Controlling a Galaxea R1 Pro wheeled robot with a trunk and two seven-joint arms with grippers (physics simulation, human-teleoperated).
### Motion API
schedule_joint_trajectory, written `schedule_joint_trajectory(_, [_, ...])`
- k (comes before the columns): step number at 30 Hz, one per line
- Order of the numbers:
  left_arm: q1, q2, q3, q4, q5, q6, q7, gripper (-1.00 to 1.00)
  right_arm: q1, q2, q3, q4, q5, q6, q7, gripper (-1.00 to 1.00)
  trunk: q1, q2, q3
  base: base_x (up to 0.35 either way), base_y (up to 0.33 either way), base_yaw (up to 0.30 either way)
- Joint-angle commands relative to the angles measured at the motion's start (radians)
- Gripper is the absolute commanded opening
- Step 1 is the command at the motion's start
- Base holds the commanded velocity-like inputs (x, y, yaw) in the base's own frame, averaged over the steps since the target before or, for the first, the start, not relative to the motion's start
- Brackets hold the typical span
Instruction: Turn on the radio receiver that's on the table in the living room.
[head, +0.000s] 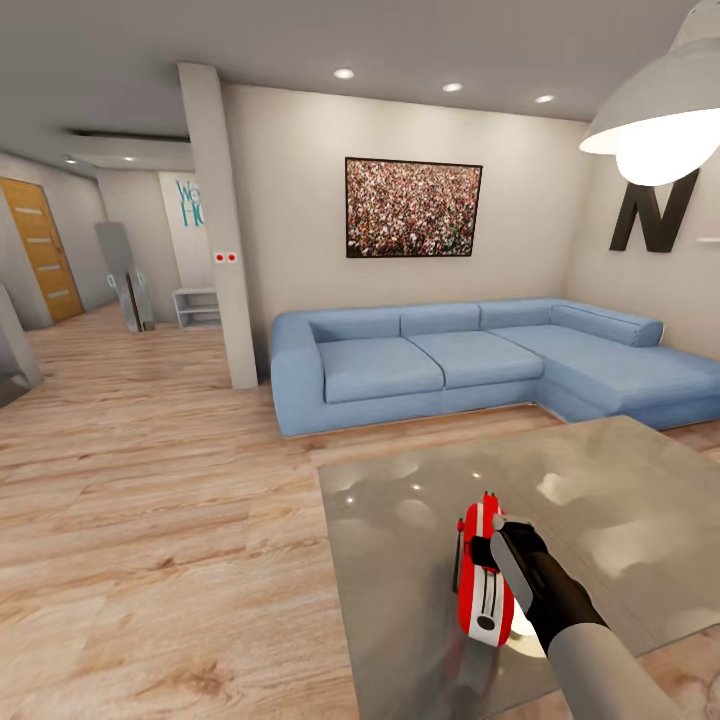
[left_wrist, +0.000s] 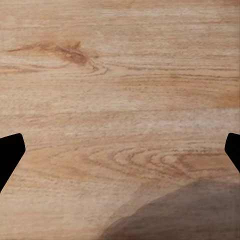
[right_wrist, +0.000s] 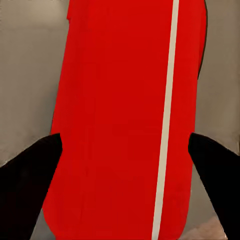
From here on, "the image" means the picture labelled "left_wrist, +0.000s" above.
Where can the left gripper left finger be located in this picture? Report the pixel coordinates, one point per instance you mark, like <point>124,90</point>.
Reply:
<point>12,148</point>

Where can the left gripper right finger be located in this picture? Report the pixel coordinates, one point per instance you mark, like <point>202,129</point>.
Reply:
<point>232,148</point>

